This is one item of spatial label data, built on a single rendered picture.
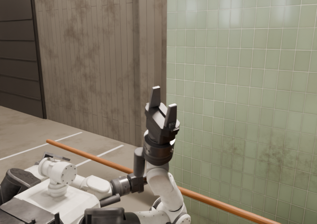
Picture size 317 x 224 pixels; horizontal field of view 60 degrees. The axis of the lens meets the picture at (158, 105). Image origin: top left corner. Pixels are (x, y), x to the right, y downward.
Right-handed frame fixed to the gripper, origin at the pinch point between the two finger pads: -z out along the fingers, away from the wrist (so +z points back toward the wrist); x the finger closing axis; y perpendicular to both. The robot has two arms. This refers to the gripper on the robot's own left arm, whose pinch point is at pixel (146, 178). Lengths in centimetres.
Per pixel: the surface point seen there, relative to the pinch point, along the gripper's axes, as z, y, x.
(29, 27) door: -7, -576, -97
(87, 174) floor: -26, -246, 117
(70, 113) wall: -53, -473, 86
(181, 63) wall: -88, -98, -44
